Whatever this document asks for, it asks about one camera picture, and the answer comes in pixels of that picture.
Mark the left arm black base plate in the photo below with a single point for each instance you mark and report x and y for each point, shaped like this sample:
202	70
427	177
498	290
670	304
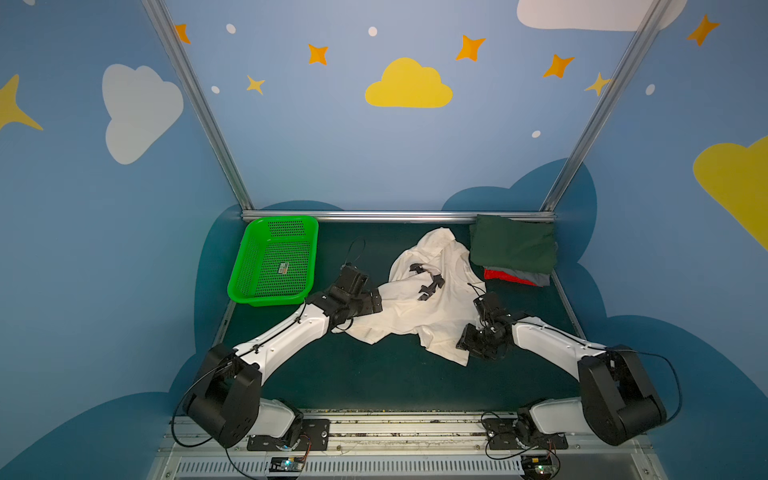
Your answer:
310	434

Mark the folded dark green t shirt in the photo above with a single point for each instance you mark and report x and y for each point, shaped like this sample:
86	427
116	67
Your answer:
511	244

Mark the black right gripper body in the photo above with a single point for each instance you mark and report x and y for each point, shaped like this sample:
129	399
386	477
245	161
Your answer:
474	341

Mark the left aluminium frame post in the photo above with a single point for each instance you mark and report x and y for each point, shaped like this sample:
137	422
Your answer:
161	20

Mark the right aluminium frame post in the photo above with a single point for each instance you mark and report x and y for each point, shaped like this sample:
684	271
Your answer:
640	44

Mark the aluminium frame post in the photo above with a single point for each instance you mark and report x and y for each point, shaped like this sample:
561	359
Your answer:
161	20
640	44

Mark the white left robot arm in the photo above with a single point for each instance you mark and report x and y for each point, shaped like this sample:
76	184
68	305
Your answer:
225	397

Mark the folded red t shirt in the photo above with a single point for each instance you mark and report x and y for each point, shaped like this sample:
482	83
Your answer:
493	274

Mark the horizontal aluminium frame rail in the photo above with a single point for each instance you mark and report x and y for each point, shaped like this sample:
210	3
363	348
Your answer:
411	217

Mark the left side aluminium table rail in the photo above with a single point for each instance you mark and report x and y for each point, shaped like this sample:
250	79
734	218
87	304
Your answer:
224	324

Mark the green circuit board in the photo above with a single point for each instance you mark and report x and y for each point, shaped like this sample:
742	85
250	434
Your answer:
286	465
537	466

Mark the aluminium table rail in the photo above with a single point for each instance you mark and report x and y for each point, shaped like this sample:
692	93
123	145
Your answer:
567	305
224	324

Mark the right green circuit board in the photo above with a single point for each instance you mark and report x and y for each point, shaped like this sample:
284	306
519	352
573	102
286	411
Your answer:
537	466

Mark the right side aluminium table rail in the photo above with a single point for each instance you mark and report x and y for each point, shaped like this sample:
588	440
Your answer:
567	305

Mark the aluminium front mounting rail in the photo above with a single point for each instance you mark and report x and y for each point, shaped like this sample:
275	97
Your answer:
400	445

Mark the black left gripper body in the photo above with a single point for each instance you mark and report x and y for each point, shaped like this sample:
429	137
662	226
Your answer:
372	302

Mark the white printed t shirt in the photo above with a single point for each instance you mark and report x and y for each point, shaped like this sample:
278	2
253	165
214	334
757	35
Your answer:
430	294

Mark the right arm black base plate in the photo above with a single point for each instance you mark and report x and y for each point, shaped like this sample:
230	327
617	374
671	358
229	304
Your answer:
507	433

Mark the left green circuit board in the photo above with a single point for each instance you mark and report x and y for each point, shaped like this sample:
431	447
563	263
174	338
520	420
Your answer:
286	465

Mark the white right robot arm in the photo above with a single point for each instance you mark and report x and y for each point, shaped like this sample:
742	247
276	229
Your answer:
617	399

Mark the green plastic perforated basket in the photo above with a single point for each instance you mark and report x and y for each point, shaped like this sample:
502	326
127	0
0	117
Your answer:
266	243

